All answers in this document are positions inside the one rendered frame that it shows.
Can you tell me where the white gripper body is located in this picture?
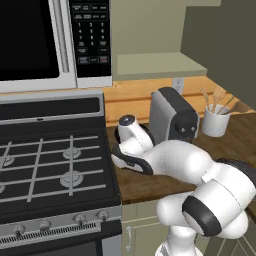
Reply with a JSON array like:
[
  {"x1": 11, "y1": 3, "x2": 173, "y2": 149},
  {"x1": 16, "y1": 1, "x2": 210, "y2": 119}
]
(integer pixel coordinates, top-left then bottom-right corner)
[{"x1": 110, "y1": 153, "x2": 138, "y2": 172}]

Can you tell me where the olive base cabinet door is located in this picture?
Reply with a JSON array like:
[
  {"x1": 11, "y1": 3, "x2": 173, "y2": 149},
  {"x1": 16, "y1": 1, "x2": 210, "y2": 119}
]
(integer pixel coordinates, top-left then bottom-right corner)
[{"x1": 121, "y1": 215, "x2": 172, "y2": 256}]

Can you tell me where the olive open cabinet door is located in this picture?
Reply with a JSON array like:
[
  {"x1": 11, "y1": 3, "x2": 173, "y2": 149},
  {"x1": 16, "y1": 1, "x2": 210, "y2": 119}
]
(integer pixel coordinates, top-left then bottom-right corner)
[{"x1": 180, "y1": 0, "x2": 256, "y2": 111}]

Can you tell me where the olive drawer front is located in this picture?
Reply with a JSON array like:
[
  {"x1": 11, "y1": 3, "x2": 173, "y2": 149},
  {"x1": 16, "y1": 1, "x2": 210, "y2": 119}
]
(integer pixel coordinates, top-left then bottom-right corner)
[{"x1": 121, "y1": 199, "x2": 163, "y2": 222}]

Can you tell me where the silver stove knob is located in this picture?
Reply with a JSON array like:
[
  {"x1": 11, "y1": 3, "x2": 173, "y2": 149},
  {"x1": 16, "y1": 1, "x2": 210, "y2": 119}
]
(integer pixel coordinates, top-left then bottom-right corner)
[
  {"x1": 73, "y1": 213, "x2": 87, "y2": 226},
  {"x1": 97, "y1": 209, "x2": 110, "y2": 222},
  {"x1": 38, "y1": 219, "x2": 52, "y2": 232},
  {"x1": 13, "y1": 224, "x2": 26, "y2": 237}
]

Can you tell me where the silver and black toaster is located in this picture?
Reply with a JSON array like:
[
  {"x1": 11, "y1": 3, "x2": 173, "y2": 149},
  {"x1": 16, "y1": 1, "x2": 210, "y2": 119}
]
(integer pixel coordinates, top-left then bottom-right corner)
[{"x1": 148, "y1": 86, "x2": 201, "y2": 146}]

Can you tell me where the black and silver gas stove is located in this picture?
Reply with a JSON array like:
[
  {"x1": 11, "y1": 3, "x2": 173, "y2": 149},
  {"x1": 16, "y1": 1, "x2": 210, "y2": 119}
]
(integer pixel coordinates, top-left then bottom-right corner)
[{"x1": 0, "y1": 89, "x2": 123, "y2": 256}]

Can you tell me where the white utensil pot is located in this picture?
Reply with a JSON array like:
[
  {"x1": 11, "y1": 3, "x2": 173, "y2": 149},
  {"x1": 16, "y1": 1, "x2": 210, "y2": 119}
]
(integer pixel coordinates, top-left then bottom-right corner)
[{"x1": 201, "y1": 103, "x2": 232, "y2": 138}]

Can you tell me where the wooden spoon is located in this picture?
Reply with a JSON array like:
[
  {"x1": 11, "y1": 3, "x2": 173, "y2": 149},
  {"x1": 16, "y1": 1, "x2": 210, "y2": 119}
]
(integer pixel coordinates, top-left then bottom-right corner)
[
  {"x1": 199, "y1": 87, "x2": 212, "y2": 113},
  {"x1": 218, "y1": 95, "x2": 240, "y2": 116}
]

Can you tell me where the wooden spatula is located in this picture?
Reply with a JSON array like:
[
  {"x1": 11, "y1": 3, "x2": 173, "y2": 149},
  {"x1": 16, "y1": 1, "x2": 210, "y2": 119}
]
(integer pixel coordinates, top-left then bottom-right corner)
[{"x1": 211, "y1": 84, "x2": 228, "y2": 114}]

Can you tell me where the white and black microwave oven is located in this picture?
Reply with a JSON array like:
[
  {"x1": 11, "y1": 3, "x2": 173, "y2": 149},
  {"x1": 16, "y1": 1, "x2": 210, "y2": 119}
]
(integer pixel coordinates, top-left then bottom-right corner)
[{"x1": 0, "y1": 0, "x2": 114, "y2": 94}]

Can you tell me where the silver cabinet door handle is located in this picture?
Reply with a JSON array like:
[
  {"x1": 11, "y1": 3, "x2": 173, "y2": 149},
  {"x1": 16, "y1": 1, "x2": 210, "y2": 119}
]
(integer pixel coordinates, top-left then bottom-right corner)
[{"x1": 125, "y1": 225, "x2": 133, "y2": 253}]

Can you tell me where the white wall outlet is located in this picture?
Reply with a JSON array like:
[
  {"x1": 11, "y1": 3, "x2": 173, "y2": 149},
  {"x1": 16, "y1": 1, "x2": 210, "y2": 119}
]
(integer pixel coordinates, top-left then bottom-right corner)
[{"x1": 171, "y1": 77, "x2": 186, "y2": 95}]

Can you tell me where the olive open wall cabinet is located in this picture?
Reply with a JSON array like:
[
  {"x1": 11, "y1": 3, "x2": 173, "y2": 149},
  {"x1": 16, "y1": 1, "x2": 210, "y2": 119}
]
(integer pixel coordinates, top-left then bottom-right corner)
[{"x1": 110, "y1": 0, "x2": 222, "y2": 82}]

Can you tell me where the silver microwave door handle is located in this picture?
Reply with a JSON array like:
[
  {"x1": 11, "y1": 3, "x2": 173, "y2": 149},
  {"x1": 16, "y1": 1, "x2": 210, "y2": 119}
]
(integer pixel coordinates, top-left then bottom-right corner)
[{"x1": 49, "y1": 0, "x2": 70, "y2": 74}]

